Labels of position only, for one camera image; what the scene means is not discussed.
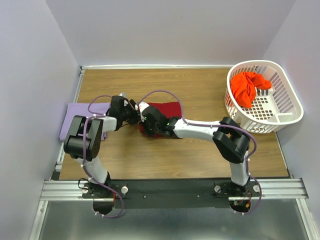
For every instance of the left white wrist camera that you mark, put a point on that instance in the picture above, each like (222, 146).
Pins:
(123, 95)

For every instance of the dark red t shirt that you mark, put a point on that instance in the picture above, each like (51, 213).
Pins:
(169, 109)

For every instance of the aluminium frame rail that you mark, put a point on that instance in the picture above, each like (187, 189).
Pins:
(280, 213)

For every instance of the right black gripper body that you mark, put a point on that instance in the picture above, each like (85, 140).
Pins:
(151, 130)

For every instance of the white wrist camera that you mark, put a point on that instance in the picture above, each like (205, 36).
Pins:
(123, 95)
(140, 107)

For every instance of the white plastic laundry basket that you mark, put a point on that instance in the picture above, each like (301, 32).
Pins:
(272, 109)

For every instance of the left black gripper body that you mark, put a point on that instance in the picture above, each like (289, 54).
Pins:
(129, 114)

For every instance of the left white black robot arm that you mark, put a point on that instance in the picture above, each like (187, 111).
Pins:
(83, 139)

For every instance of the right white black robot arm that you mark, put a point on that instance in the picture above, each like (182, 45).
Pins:
(230, 140)

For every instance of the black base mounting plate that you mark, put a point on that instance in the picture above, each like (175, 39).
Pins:
(171, 194)

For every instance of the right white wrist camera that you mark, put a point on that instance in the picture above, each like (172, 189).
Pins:
(140, 107)

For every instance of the orange t shirt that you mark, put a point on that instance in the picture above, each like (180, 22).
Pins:
(243, 87)

